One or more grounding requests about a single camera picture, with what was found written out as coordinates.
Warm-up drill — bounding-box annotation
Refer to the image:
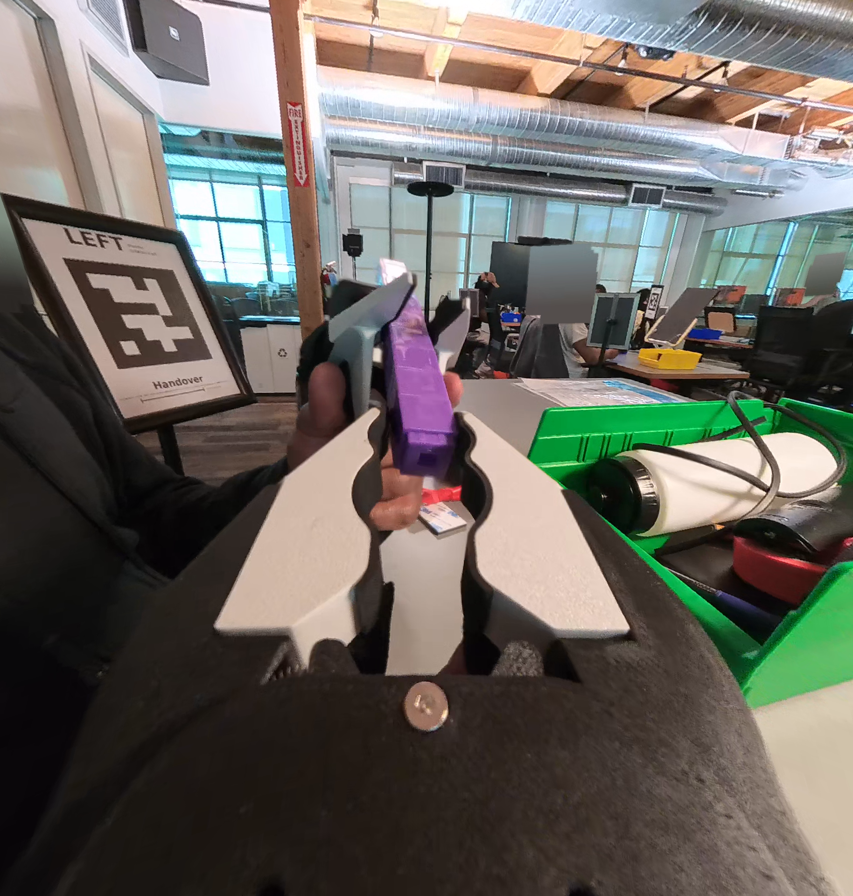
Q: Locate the large silver air duct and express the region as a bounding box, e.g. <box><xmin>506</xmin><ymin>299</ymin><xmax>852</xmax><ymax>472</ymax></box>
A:
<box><xmin>315</xmin><ymin>63</ymin><xmax>853</xmax><ymax>190</ymax></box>

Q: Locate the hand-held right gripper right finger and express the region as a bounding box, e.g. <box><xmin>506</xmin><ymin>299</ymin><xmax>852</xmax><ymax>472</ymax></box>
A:
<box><xmin>459</xmin><ymin>411</ymin><xmax>632</xmax><ymax>662</ymax></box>

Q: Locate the black cable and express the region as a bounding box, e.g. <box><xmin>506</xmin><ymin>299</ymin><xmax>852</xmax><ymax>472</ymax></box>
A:
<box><xmin>644</xmin><ymin>392</ymin><xmax>850</xmax><ymax>540</ymax></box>

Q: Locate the red round tool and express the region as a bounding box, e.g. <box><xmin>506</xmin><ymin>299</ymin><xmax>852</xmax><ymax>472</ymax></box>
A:
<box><xmin>732</xmin><ymin>535</ymin><xmax>853</xmax><ymax>606</ymax></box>

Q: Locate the person's left hand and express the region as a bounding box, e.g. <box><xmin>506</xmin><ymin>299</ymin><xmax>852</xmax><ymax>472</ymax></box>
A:
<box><xmin>290</xmin><ymin>364</ymin><xmax>430</xmax><ymax>533</ymax></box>

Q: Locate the purple plastic tool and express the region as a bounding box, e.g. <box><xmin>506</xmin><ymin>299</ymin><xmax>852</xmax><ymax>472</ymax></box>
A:
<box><xmin>385</xmin><ymin>299</ymin><xmax>458</xmax><ymax>477</ymax></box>

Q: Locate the black monitor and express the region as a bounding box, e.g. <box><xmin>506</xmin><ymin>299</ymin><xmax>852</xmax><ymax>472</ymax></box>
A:
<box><xmin>490</xmin><ymin>241</ymin><xmax>532</xmax><ymax>320</ymax></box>

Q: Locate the large black wall speaker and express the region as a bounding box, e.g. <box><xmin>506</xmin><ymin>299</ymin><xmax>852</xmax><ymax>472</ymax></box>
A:
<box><xmin>123</xmin><ymin>0</ymin><xmax>212</xmax><ymax>85</ymax></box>

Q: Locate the black cylindrical handle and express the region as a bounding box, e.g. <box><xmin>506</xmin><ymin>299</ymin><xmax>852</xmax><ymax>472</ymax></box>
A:
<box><xmin>735</xmin><ymin>502</ymin><xmax>853</xmax><ymax>561</ymax></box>

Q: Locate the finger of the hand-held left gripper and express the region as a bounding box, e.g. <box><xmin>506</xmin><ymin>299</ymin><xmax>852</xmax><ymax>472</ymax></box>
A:
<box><xmin>329</xmin><ymin>271</ymin><xmax>416</xmax><ymax>421</ymax></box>
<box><xmin>427</xmin><ymin>301</ymin><xmax>472</xmax><ymax>376</ymax></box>

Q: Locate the blue handled tool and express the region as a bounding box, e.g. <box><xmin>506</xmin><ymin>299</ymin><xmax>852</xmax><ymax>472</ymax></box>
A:
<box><xmin>679</xmin><ymin>567</ymin><xmax>780</xmax><ymax>638</ymax></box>

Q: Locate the white cylinder with black cap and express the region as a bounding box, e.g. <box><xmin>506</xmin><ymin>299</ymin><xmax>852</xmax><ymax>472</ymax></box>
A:
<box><xmin>591</xmin><ymin>432</ymin><xmax>840</xmax><ymax>537</ymax></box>

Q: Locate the printed paper sheet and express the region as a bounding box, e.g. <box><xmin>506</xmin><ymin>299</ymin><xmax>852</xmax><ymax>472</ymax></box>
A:
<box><xmin>518</xmin><ymin>378</ymin><xmax>691</xmax><ymax>411</ymax></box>

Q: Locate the white recycling cabinet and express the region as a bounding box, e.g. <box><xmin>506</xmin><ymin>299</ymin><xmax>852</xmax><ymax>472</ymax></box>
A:
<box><xmin>239</xmin><ymin>320</ymin><xmax>304</xmax><ymax>396</ymax></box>

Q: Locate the yellow box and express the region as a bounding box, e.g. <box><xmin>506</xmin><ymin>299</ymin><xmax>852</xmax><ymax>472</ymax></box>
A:
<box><xmin>637</xmin><ymin>346</ymin><xmax>703</xmax><ymax>372</ymax></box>

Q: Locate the white card with blue print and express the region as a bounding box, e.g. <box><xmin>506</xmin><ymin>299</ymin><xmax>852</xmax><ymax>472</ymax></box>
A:
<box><xmin>419</xmin><ymin>502</ymin><xmax>472</xmax><ymax>539</ymax></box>

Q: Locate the black round lamp stand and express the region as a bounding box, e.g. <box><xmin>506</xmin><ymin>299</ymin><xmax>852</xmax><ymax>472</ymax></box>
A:
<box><xmin>407</xmin><ymin>180</ymin><xmax>455</xmax><ymax>316</ymax></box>

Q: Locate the green plastic bin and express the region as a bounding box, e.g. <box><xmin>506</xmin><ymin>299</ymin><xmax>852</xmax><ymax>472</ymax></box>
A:
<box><xmin>528</xmin><ymin>397</ymin><xmax>853</xmax><ymax>708</ymax></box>

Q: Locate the thin silver air duct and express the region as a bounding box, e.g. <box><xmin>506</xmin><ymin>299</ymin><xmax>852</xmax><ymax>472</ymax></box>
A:
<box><xmin>392</xmin><ymin>157</ymin><xmax>805</xmax><ymax>218</ymax></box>

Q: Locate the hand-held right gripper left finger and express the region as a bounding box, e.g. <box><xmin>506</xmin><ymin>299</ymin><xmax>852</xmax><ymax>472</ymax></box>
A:
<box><xmin>214</xmin><ymin>408</ymin><xmax>388</xmax><ymax>670</ymax></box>

